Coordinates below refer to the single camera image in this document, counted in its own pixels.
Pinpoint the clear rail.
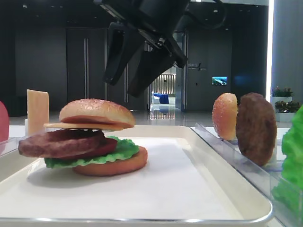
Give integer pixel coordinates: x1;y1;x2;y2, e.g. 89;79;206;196
191;123;303;227
0;137;26;156

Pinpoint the wall screen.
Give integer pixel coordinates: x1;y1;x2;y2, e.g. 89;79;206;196
212;76;228;86

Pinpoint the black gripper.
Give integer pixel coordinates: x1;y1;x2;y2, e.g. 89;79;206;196
94;0;189;97

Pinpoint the flower planter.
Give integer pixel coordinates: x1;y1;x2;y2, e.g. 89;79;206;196
270;86;301;122

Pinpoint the spare bun half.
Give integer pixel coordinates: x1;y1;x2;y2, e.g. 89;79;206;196
212;93;238;140

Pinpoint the standing brown meat patty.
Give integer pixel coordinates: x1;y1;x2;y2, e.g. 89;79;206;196
236;92;277;166

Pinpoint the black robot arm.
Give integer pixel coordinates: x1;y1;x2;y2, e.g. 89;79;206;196
95;0;227;97

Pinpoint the standing red tomato slice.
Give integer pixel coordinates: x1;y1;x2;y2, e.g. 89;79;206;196
0;102;9;142

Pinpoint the lettuce leaf on burger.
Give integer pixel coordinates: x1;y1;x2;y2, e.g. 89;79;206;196
44;136;139;168

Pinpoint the clear right side rail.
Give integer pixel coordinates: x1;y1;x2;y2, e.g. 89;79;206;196
191;123;303;227

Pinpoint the standing green lettuce leaf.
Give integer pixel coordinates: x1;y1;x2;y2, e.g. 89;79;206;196
272;108;303;217

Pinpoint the standing orange cheese slice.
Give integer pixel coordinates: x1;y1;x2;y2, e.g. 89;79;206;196
27;89;49;136

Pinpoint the bottom bun on tray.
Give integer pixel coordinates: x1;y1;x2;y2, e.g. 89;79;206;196
72;146;148;176

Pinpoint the cheese slice on burger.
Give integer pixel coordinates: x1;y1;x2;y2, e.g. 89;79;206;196
44;122;124;131

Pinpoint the white metal tray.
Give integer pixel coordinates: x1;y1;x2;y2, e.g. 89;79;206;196
0;126;273;227

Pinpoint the clear left side rail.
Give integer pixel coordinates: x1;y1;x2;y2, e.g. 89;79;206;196
0;137;26;156

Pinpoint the meat patty on burger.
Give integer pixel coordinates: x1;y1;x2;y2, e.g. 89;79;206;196
18;129;106;158

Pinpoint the tomato slice on burger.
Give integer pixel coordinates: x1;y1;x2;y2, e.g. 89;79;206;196
68;138;118;159

